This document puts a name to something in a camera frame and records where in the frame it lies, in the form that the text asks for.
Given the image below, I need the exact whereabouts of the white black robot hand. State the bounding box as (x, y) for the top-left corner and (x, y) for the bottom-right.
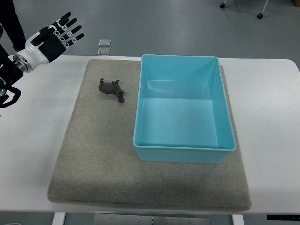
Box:
(13, 12), (84, 73)

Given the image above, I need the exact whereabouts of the brown toy hippo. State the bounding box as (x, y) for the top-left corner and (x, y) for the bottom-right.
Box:
(98, 78), (125, 103)

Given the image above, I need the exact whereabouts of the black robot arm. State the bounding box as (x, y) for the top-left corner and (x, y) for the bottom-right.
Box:
(0, 46), (23, 108)

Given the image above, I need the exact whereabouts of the blue plastic box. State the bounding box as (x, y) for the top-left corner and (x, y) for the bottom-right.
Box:
(133, 54), (237, 164)

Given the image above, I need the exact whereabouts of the dark trouser leg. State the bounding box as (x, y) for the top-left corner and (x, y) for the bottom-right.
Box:
(0, 0), (26, 52)

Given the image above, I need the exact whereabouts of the upper silver floor socket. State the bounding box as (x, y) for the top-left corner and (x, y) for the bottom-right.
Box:
(98, 38), (111, 46)

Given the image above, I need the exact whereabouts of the silver floor socket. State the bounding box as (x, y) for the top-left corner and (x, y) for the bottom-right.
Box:
(97, 48), (111, 56)
(98, 38), (111, 46)

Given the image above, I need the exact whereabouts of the lower silver floor socket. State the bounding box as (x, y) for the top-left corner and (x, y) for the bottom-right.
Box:
(97, 48), (111, 56)

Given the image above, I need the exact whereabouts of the grey felt mat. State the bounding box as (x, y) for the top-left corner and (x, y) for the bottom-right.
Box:
(47, 60), (251, 212)

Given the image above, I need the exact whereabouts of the right black caster wheel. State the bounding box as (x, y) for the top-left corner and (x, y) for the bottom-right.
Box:
(257, 13), (263, 19)

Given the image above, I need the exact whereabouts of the black table control panel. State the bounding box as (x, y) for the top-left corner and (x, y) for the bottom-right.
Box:
(267, 214), (300, 221)

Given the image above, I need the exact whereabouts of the metal table frame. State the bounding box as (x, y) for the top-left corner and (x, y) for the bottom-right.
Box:
(52, 212), (245, 225)

